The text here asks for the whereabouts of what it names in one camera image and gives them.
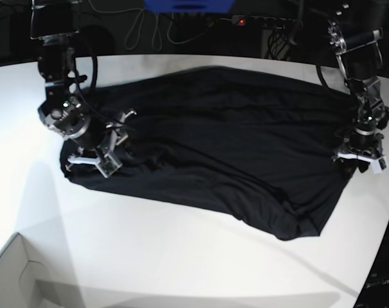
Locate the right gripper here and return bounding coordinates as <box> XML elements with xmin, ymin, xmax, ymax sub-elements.
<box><xmin>65</xmin><ymin>109</ymin><xmax>137</xmax><ymax>170</ymax></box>

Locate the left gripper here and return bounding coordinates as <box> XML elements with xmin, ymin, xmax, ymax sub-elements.
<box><xmin>332</xmin><ymin>137</ymin><xmax>386</xmax><ymax>168</ymax></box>

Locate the black t-shirt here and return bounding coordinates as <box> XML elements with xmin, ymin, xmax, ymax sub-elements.
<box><xmin>60</xmin><ymin>67</ymin><xmax>369</xmax><ymax>241</ymax></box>

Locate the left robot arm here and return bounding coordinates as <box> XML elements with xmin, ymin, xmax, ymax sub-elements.
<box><xmin>327</xmin><ymin>1</ymin><xmax>389</xmax><ymax>173</ymax></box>

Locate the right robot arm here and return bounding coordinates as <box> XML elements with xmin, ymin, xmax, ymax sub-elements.
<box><xmin>30</xmin><ymin>1</ymin><xmax>136</xmax><ymax>178</ymax></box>

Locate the blue plastic bin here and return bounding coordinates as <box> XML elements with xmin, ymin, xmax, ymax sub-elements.
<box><xmin>143</xmin><ymin>0</ymin><xmax>235</xmax><ymax>13</ymax></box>

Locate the white cardboard box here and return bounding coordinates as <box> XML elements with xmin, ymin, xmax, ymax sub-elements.
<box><xmin>0</xmin><ymin>234</ymin><xmax>50</xmax><ymax>307</ymax></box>

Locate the black power strip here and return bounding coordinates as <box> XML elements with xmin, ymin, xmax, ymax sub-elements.
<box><xmin>229</xmin><ymin>15</ymin><xmax>297</xmax><ymax>30</ymax></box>

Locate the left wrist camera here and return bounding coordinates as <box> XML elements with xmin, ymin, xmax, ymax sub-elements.
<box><xmin>370</xmin><ymin>156</ymin><xmax>388</xmax><ymax>174</ymax></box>

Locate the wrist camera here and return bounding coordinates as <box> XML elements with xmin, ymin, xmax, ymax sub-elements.
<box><xmin>96</xmin><ymin>156</ymin><xmax>123</xmax><ymax>178</ymax></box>
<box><xmin>370</xmin><ymin>156</ymin><xmax>388</xmax><ymax>174</ymax></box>

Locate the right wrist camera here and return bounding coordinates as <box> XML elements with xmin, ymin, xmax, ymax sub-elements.
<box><xmin>96</xmin><ymin>156</ymin><xmax>123</xmax><ymax>178</ymax></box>

